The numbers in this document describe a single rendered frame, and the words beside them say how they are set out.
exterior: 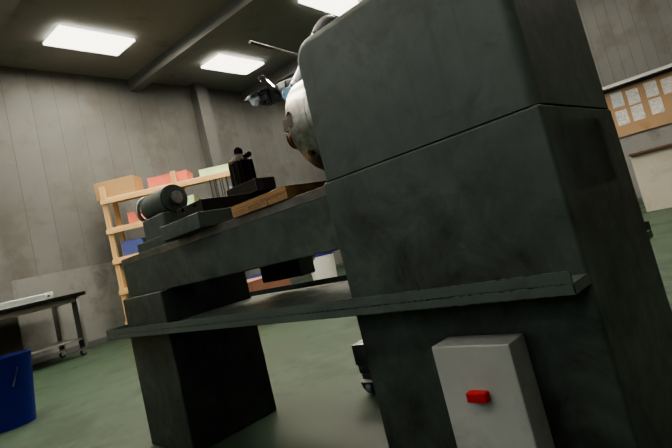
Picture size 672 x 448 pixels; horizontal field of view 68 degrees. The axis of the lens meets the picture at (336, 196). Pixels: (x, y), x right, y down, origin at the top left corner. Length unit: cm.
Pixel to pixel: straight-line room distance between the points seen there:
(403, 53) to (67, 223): 866
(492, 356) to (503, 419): 12
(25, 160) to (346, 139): 854
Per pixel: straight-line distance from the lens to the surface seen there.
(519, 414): 108
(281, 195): 153
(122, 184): 911
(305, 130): 147
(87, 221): 966
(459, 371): 111
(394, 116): 117
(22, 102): 993
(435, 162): 111
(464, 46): 109
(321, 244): 145
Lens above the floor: 71
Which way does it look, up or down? 5 degrees up
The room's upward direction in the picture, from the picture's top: 14 degrees counter-clockwise
